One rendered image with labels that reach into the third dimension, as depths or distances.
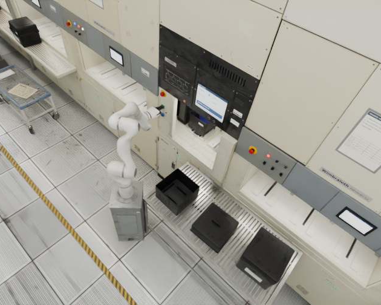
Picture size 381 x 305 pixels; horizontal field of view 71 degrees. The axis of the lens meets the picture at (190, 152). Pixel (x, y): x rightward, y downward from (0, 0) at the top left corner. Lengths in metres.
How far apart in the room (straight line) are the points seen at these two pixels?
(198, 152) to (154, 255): 1.19
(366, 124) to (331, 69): 0.33
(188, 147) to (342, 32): 1.69
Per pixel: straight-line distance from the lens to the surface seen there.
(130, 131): 1.94
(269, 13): 1.60
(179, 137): 2.74
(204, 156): 2.62
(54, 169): 3.77
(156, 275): 2.99
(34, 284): 3.19
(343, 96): 1.58
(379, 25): 1.44
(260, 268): 2.07
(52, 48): 4.28
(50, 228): 3.36
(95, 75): 3.59
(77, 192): 3.50
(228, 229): 2.28
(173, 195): 2.45
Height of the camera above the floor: 2.89
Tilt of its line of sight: 50 degrees down
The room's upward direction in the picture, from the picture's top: 9 degrees clockwise
